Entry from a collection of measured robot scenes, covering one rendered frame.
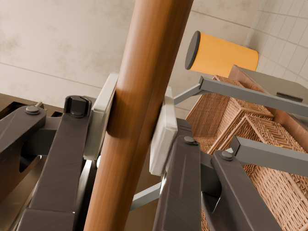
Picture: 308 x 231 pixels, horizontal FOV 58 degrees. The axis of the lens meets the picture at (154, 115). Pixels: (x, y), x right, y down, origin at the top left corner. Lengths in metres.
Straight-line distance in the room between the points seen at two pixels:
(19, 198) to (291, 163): 0.95
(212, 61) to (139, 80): 2.77
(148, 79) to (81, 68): 3.51
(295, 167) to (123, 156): 0.55
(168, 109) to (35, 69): 3.70
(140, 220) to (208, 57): 2.02
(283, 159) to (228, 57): 2.35
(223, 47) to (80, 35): 1.69
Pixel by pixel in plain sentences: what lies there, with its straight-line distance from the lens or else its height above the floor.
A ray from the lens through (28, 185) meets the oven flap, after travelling 1.27.
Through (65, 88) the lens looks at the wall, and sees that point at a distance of 3.79.
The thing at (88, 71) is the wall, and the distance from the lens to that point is 3.64.
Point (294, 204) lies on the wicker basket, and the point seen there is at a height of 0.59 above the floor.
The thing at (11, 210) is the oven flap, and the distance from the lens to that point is 1.18.
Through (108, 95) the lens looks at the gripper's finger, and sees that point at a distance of 0.16.
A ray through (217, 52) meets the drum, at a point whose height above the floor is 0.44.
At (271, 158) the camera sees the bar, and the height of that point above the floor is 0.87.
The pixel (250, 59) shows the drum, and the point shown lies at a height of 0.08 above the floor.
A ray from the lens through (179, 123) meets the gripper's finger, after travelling 0.17.
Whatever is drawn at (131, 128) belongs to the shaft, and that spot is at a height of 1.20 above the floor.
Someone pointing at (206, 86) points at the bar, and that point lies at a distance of 1.06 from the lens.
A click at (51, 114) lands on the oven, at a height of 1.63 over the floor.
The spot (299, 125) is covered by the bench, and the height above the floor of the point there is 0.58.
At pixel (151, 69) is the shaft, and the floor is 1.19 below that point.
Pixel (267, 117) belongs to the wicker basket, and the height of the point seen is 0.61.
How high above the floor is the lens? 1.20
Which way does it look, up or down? 6 degrees down
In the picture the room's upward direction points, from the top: 76 degrees counter-clockwise
